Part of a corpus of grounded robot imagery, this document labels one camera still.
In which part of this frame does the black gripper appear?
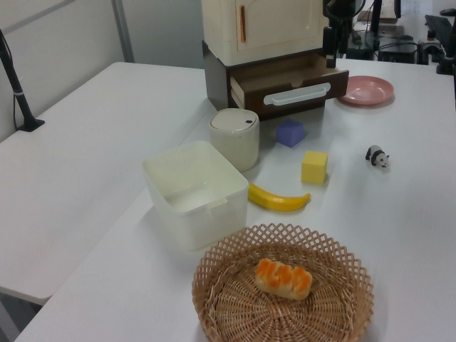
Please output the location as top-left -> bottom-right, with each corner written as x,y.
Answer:
322,0 -> 363,69

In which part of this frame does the black and white panda toy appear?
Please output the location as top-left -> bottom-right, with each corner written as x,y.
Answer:
364,145 -> 390,170

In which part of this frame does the dark brown drawer housing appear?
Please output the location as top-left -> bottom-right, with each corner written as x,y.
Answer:
202,40 -> 328,123

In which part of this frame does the yellow toy banana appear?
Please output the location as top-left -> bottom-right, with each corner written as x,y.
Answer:
247,182 -> 311,213

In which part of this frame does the orange-topped toy bread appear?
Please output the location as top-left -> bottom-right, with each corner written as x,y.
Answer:
255,258 -> 313,300

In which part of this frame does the black monitor stand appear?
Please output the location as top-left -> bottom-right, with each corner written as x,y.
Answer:
369,0 -> 384,36

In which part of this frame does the pink plastic plate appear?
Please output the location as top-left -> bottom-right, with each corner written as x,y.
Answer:
336,75 -> 395,107

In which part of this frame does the light wooden board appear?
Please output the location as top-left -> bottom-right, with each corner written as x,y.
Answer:
358,9 -> 402,24

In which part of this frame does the black computer box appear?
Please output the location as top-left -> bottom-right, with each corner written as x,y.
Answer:
377,41 -> 418,65

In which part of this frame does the cream plastic storage cabinet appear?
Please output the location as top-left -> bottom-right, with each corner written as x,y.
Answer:
201,0 -> 326,67

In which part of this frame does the purple foam cube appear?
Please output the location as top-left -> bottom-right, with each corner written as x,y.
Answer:
276,119 -> 306,148

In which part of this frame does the black desk clamp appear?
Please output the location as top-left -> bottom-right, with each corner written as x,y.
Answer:
435,49 -> 456,76

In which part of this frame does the yellow foam cube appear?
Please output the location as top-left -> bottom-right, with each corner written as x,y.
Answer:
301,150 -> 328,185

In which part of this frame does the small white lidded trash can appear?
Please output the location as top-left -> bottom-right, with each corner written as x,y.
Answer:
208,108 -> 260,172

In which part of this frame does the white open plastic bin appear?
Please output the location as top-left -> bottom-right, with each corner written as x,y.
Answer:
142,140 -> 249,252

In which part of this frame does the woven wicker basket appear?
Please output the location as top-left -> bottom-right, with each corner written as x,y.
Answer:
191,223 -> 375,342

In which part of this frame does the wooden drawer with white handle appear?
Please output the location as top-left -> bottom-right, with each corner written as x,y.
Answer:
229,53 -> 350,110

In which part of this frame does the black camera stand pole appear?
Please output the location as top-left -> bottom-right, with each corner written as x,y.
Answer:
0,28 -> 46,133

